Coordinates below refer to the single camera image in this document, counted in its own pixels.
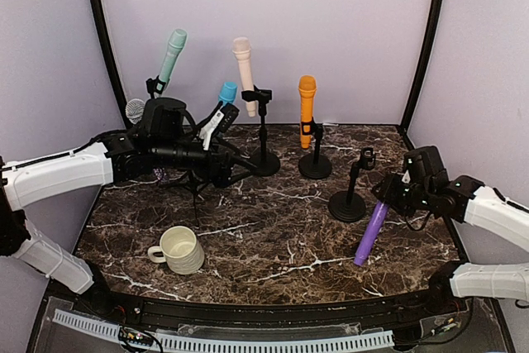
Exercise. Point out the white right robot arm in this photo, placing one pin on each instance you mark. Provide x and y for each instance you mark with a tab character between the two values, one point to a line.
424	185

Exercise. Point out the blue microphone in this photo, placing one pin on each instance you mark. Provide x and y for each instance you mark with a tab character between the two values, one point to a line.
228	93

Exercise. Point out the black stand of purple microphone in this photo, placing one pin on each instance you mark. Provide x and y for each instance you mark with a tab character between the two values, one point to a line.
348	206

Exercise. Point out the glitter purple silver microphone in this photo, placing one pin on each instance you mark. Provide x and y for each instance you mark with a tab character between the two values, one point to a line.
134	110

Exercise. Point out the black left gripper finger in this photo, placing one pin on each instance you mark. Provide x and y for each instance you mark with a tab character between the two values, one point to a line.
228	180
242	162

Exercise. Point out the beige pink microphone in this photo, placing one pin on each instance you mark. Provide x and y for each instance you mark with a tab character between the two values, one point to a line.
242	51

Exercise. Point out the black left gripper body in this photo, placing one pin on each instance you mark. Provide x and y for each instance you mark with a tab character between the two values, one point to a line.
208	170

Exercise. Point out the white slotted cable duct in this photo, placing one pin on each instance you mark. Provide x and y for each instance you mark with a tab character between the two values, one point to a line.
135	340

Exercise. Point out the mint green microphone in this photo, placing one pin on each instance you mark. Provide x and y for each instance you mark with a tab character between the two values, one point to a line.
175	46

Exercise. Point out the black tripod microphone stand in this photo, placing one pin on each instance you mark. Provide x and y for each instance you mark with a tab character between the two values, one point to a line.
187	181

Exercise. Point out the right black frame post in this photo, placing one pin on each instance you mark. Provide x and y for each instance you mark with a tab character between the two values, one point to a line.
422	64

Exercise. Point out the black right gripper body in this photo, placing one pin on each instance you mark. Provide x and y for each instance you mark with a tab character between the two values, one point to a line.
405	200

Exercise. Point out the left black frame post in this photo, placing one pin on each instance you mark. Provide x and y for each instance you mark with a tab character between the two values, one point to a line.
109	58

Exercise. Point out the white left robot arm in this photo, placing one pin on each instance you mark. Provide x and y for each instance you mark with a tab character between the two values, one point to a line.
166	136

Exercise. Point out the orange microphone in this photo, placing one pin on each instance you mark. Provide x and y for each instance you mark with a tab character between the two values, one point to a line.
307	88

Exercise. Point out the black front table rail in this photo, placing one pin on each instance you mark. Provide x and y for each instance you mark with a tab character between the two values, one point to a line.
405	310

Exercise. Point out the cream ceramic mug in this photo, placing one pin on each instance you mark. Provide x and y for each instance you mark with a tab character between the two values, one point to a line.
180	249

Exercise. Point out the black stand of green microphone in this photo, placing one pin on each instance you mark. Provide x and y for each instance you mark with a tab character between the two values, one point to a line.
155	87

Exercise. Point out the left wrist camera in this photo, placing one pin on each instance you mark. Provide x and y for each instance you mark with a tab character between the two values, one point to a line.
221	119

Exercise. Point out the black frame post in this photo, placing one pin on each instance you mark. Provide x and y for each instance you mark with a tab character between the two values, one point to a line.
422	64
109	58

